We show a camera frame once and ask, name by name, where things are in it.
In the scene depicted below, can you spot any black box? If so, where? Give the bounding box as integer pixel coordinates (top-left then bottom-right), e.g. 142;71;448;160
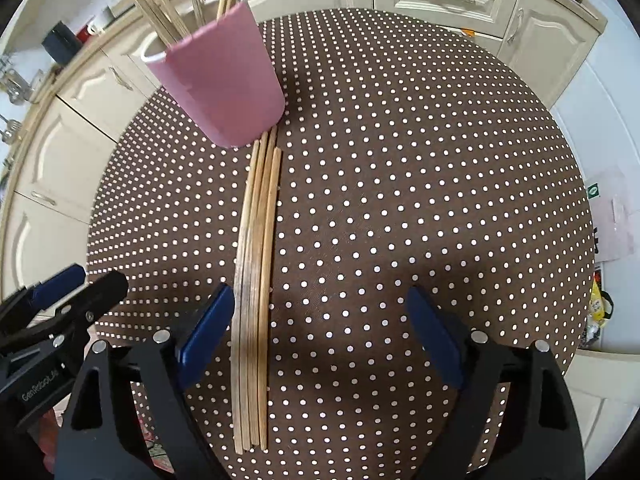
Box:
41;21;76;66

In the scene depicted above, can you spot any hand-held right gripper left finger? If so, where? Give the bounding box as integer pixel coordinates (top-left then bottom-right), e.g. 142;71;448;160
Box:
54;282;236;480

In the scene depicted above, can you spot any pink cup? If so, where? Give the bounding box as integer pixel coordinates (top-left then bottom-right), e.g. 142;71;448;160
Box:
141;0;287;150

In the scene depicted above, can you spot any hanging metal spoon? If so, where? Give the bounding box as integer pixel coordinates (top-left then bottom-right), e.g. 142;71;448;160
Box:
0;57;31;106

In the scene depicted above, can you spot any yellow packet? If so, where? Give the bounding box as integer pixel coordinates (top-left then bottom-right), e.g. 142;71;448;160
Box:
590;267;617;323

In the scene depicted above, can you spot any white furniture piece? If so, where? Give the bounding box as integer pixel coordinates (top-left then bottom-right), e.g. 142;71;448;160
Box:
565;350;640;463

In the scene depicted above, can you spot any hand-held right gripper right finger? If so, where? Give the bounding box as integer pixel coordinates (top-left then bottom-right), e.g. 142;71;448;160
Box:
406;285;587;480

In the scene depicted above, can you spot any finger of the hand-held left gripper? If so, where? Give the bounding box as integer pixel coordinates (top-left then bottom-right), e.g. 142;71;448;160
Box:
0;264;87;333
0;269;130;362

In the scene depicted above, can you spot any brown polka dot round table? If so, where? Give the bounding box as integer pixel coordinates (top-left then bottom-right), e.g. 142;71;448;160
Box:
86;7;597;480

